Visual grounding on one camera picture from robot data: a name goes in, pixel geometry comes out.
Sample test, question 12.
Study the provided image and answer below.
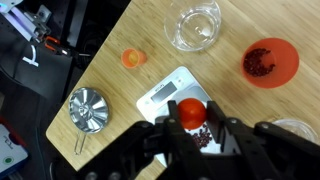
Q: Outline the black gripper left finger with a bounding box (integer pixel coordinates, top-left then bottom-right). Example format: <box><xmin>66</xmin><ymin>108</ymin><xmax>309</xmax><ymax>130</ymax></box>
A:
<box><xmin>76</xmin><ymin>99</ymin><xmax>214</xmax><ymax>180</ymax></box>

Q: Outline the blue white device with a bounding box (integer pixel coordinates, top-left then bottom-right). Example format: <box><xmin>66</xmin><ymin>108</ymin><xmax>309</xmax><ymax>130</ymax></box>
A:
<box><xmin>0</xmin><ymin>116</ymin><xmax>30</xmax><ymax>180</ymax></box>

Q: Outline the tall clear drinking glass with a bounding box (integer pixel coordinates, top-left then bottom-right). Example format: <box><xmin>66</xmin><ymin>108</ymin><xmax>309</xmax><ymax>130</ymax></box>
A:
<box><xmin>163</xmin><ymin>0</ymin><xmax>222</xmax><ymax>53</ymax></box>

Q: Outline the black bag white mark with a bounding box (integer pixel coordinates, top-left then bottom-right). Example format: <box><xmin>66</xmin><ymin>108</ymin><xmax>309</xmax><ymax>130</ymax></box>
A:
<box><xmin>0</xmin><ymin>33</ymin><xmax>88</xmax><ymax>104</ymax></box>

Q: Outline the dark red beans pile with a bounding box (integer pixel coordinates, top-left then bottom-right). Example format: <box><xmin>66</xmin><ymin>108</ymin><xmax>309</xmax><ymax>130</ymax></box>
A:
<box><xmin>242</xmin><ymin>48</ymin><xmax>276</xmax><ymax>78</ymax></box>
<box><xmin>189</xmin><ymin>123</ymin><xmax>214</xmax><ymax>150</ymax></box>

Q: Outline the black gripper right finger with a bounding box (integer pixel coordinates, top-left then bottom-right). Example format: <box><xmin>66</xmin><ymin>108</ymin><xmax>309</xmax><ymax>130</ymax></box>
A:
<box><xmin>206</xmin><ymin>99</ymin><xmax>320</xmax><ymax>180</ymax></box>

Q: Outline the white digital kitchen scale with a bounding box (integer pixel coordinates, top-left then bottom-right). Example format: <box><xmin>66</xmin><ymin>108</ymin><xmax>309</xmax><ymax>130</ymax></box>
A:
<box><xmin>135</xmin><ymin>65</ymin><xmax>223</xmax><ymax>168</ymax></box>

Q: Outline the small orange cup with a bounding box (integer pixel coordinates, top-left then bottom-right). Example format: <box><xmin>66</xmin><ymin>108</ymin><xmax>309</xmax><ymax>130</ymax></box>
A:
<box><xmin>120</xmin><ymin>48</ymin><xmax>148</xmax><ymax>70</ymax></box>

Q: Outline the orange handled tool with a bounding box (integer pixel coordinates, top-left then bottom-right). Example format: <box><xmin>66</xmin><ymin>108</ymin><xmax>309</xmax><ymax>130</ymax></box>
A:
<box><xmin>43</xmin><ymin>35</ymin><xmax>73</xmax><ymax>58</ymax></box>

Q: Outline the white seasoning bottle orange cap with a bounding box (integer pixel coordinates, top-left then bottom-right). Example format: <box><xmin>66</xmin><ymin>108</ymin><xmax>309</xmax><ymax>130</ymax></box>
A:
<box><xmin>177</xmin><ymin>97</ymin><xmax>208</xmax><ymax>131</ymax></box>

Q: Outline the metal strainer wire handle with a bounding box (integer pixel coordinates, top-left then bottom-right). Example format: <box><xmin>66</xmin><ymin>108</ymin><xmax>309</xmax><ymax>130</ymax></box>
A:
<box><xmin>68</xmin><ymin>87</ymin><xmax>110</xmax><ymax>156</ymax></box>

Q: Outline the white purple device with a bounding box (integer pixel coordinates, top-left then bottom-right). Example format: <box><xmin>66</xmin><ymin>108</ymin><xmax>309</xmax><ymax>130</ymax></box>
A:
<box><xmin>0</xmin><ymin>0</ymin><xmax>53</xmax><ymax>43</ymax></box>

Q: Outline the white bowl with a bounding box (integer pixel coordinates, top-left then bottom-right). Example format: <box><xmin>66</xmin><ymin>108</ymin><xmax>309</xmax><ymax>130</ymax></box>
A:
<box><xmin>154</xmin><ymin>99</ymin><xmax>224</xmax><ymax>168</ymax></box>

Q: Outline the orange bowl with red beans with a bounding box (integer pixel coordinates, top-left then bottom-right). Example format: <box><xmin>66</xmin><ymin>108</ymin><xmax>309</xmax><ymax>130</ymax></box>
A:
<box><xmin>240</xmin><ymin>37</ymin><xmax>300</xmax><ymax>89</ymax></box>

